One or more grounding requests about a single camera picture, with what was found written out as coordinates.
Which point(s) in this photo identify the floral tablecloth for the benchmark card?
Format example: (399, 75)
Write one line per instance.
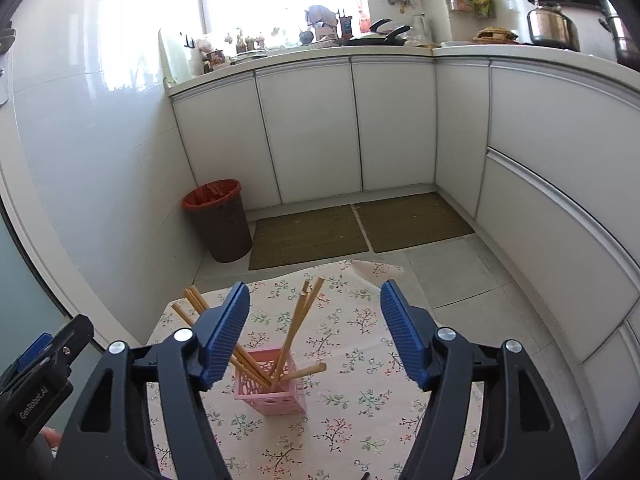
(360, 417)

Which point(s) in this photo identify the brown trash bin red liner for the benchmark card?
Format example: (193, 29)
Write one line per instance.
(217, 213)

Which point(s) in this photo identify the black frying pan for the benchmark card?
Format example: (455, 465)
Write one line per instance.
(395, 37)

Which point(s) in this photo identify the wooden chopstick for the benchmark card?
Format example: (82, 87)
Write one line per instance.
(313, 292)
(210, 343)
(303, 372)
(220, 334)
(225, 334)
(292, 330)

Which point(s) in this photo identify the brown floor mat right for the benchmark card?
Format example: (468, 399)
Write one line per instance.
(407, 221)

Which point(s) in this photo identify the steel kettle pot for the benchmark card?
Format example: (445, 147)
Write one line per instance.
(549, 27)

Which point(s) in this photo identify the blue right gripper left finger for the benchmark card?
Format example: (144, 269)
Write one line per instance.
(225, 334)

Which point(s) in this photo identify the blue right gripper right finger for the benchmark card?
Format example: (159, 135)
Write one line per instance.
(412, 330)

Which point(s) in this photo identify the steel stock pot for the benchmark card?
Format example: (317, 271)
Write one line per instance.
(626, 50)

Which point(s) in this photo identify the glass sliding door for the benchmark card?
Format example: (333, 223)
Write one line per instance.
(27, 311)

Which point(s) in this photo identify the white kitchen cabinets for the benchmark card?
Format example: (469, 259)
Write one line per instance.
(539, 147)

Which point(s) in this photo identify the left hand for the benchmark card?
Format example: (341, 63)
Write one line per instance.
(52, 437)

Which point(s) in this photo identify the brown floor mat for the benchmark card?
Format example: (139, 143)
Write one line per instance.
(306, 236)
(407, 221)

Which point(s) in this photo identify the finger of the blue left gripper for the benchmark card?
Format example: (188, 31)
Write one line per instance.
(34, 350)

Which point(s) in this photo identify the brown floor mat left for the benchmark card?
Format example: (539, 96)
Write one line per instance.
(306, 236)

